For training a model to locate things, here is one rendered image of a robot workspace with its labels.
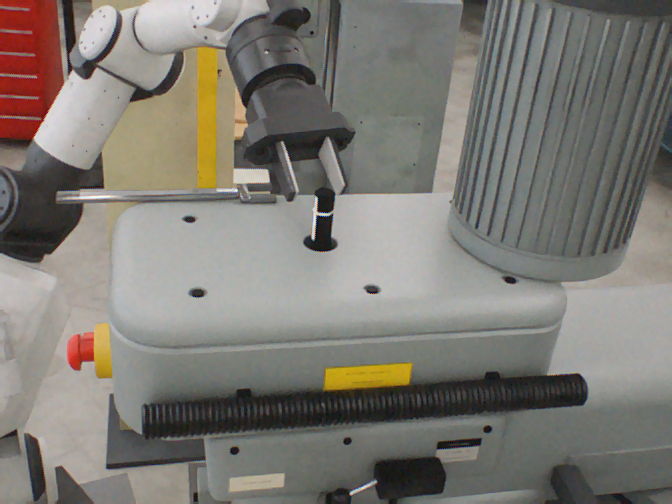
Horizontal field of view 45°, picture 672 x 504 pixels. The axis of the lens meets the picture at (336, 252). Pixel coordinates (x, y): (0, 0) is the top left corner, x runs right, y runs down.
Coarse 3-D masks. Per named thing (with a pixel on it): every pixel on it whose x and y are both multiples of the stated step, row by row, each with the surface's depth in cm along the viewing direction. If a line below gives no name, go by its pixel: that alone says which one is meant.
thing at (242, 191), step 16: (64, 192) 90; (80, 192) 90; (96, 192) 90; (112, 192) 91; (128, 192) 91; (144, 192) 91; (160, 192) 92; (176, 192) 92; (192, 192) 92; (208, 192) 93; (224, 192) 93; (240, 192) 94
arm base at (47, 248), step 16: (0, 176) 112; (16, 176) 113; (0, 192) 112; (16, 192) 111; (0, 208) 111; (16, 208) 111; (80, 208) 124; (0, 224) 112; (0, 240) 114; (16, 240) 118; (32, 240) 121; (48, 240) 124
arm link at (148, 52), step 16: (160, 0) 106; (176, 0) 102; (128, 16) 108; (144, 16) 106; (160, 16) 104; (176, 16) 101; (128, 32) 109; (144, 32) 106; (160, 32) 104; (176, 32) 102; (128, 48) 109; (144, 48) 110; (160, 48) 107; (176, 48) 106; (112, 64) 110; (128, 64) 110; (144, 64) 111; (160, 64) 112; (176, 64) 114; (128, 80) 114; (144, 80) 113; (160, 80) 114
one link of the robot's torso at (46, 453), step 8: (40, 440) 169; (40, 448) 167; (48, 448) 170; (48, 456) 168; (48, 464) 166; (48, 472) 166; (48, 480) 167; (48, 488) 168; (56, 488) 172; (48, 496) 170; (56, 496) 173
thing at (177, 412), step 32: (448, 384) 81; (480, 384) 82; (512, 384) 82; (544, 384) 83; (576, 384) 83; (160, 416) 74; (192, 416) 75; (224, 416) 75; (256, 416) 76; (288, 416) 76; (320, 416) 77; (352, 416) 78; (384, 416) 79; (416, 416) 80
